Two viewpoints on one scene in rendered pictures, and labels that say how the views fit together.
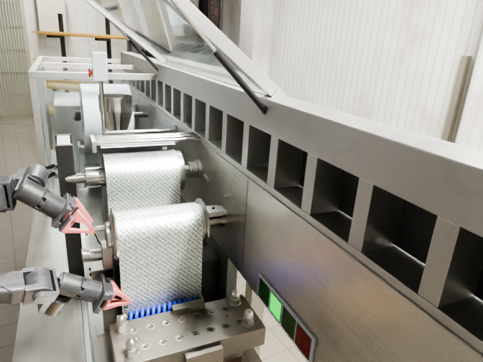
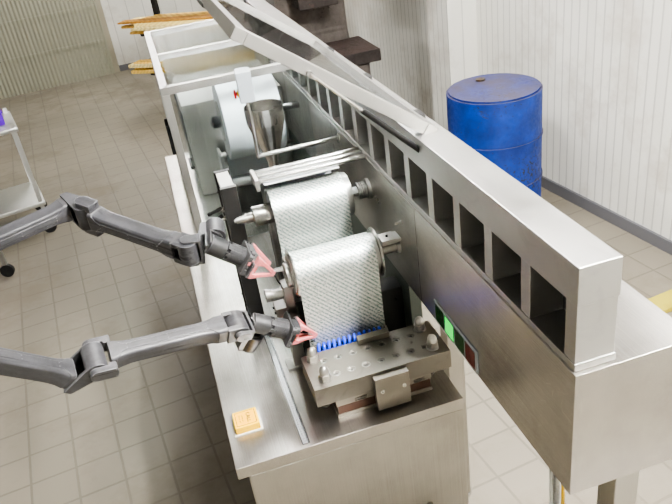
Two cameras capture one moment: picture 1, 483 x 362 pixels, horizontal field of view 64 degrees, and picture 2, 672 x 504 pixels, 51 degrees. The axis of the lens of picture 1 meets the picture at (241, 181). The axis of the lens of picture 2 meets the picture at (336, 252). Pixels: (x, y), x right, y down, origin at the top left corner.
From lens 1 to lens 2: 0.89 m
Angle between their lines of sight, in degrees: 15
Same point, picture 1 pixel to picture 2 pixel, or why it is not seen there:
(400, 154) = (499, 212)
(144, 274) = (325, 309)
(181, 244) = (358, 277)
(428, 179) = (513, 232)
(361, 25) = not seen: outside the picture
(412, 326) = (520, 332)
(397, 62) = not seen: outside the picture
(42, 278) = (239, 320)
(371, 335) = (504, 342)
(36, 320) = (228, 360)
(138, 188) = (307, 221)
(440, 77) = not seen: outside the picture
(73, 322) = (263, 359)
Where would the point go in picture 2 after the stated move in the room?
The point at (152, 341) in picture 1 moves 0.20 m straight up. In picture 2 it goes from (342, 368) to (332, 310)
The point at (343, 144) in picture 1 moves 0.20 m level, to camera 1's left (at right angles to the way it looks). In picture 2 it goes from (471, 196) to (376, 200)
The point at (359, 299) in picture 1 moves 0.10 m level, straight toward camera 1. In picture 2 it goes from (495, 316) to (479, 343)
